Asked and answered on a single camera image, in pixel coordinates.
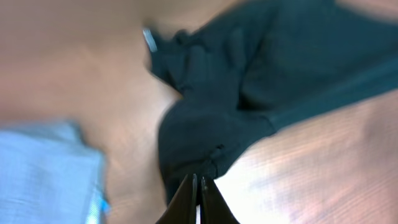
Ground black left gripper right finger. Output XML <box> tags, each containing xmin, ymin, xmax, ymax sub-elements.
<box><xmin>200</xmin><ymin>177</ymin><xmax>239</xmax><ymax>224</ymax></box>

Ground black t-shirt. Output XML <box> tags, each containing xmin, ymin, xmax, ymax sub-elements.
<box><xmin>143</xmin><ymin>1</ymin><xmax>397</xmax><ymax>200</ymax></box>

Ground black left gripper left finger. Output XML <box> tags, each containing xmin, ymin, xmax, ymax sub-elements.
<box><xmin>156</xmin><ymin>174</ymin><xmax>198</xmax><ymax>224</ymax></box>

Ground blue garment under shorts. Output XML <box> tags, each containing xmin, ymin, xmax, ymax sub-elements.
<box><xmin>101</xmin><ymin>199</ymin><xmax>110</xmax><ymax>215</ymax></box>

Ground folded grey shorts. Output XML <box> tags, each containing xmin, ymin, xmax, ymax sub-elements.
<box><xmin>1</xmin><ymin>121</ymin><xmax>106</xmax><ymax>224</ymax></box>

